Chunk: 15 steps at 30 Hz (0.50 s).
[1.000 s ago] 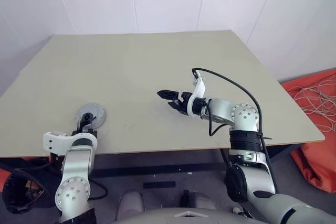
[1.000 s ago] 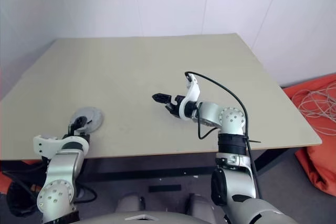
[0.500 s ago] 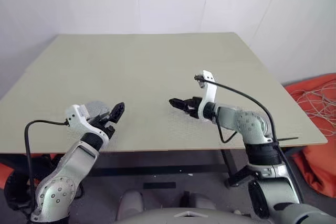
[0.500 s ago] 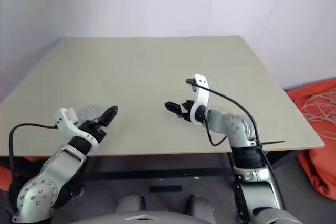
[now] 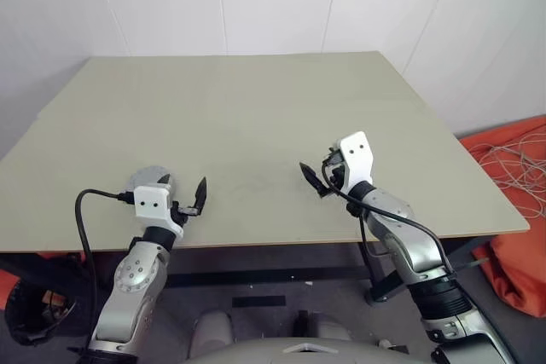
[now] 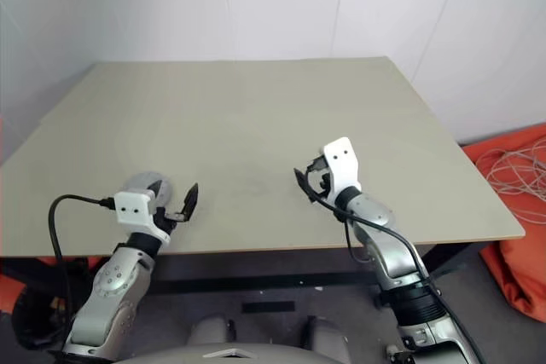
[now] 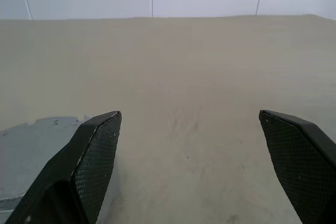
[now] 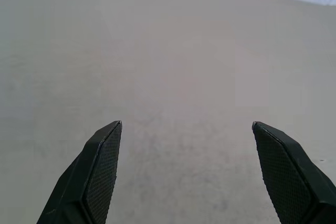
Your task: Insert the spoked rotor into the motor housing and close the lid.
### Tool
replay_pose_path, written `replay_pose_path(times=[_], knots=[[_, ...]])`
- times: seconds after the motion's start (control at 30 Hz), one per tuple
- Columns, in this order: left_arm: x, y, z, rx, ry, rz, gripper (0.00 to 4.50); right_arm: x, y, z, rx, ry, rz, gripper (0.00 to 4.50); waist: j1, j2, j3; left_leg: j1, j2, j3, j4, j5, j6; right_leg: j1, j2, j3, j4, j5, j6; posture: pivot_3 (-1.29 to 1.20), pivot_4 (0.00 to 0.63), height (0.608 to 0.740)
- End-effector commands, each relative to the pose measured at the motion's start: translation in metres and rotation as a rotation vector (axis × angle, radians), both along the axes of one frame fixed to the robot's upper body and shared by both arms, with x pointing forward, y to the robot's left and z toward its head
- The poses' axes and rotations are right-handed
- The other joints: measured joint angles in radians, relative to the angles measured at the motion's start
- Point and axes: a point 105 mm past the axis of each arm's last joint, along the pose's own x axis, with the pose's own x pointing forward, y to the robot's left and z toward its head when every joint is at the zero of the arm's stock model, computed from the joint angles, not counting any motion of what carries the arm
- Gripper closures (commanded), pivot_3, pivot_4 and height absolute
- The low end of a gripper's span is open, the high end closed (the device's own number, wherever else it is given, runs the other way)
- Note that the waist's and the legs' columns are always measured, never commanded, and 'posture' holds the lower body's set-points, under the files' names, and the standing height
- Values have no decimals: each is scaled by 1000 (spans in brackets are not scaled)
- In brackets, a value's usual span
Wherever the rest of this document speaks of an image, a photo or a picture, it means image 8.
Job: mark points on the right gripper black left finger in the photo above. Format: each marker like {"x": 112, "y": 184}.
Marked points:
{"x": 86, "y": 182}

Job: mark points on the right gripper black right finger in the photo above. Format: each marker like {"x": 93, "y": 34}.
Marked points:
{"x": 291, "y": 182}

